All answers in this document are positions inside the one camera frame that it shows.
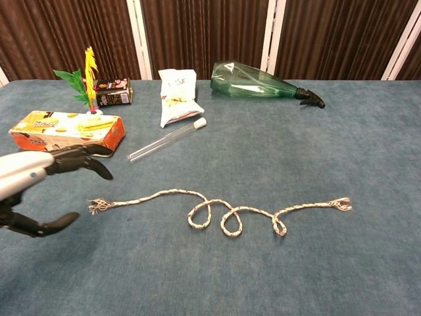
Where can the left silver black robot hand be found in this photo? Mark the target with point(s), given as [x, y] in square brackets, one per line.
[26, 168]

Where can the orange yellow biscuit box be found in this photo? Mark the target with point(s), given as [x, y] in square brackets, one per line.
[65, 128]

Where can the small black snack box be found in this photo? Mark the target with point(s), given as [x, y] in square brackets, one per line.
[115, 95]

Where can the yellow green feather shuttlecock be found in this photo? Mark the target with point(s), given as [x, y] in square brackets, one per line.
[90, 69]

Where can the brown corrugated partition panel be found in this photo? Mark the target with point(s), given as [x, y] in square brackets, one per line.
[204, 33]
[338, 33]
[65, 33]
[416, 70]

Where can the white snack bag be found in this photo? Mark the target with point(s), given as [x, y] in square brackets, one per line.
[177, 98]

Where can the clear test tube white cap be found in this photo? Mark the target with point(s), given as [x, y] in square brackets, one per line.
[200, 123]

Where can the green spray bottle black nozzle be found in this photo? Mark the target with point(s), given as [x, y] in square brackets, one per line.
[246, 85]

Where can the white partition post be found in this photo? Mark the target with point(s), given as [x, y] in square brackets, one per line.
[138, 33]
[2, 79]
[401, 49]
[273, 33]

